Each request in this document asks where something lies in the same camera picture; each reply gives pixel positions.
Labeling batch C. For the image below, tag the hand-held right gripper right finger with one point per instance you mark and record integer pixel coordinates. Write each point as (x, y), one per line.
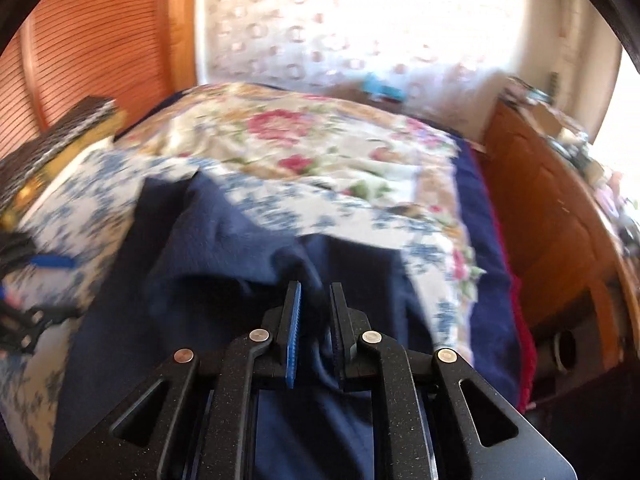
(341, 350)

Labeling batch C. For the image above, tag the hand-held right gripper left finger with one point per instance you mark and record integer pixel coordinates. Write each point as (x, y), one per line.
(294, 340)

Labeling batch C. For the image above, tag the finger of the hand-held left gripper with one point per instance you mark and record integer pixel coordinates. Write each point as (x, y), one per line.
(50, 261)
(45, 316)

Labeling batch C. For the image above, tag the navy blue t-shirt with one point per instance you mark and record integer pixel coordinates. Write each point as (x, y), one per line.
(225, 260)

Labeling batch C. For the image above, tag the red blanket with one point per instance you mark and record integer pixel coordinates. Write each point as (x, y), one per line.
(520, 320)

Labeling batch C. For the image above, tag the pink floral quilt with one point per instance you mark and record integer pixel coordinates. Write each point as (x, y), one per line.
(300, 130)

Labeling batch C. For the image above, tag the grey round object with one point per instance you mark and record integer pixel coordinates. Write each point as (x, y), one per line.
(565, 349)

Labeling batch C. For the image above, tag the wooden louvred wardrobe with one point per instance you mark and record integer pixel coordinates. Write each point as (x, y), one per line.
(100, 35)

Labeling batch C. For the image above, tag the wooden dresser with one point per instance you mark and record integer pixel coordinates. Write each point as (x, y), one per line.
(545, 210)

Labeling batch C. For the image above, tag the turquoise box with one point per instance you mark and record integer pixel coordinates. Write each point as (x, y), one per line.
(382, 87)

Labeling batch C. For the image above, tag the cardboard box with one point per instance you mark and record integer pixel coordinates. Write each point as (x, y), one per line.
(547, 119)

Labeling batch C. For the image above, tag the clutter of small items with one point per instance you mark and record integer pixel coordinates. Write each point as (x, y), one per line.
(585, 145)

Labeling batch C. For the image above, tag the white circle-patterned curtain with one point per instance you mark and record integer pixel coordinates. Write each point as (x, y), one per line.
(350, 20)

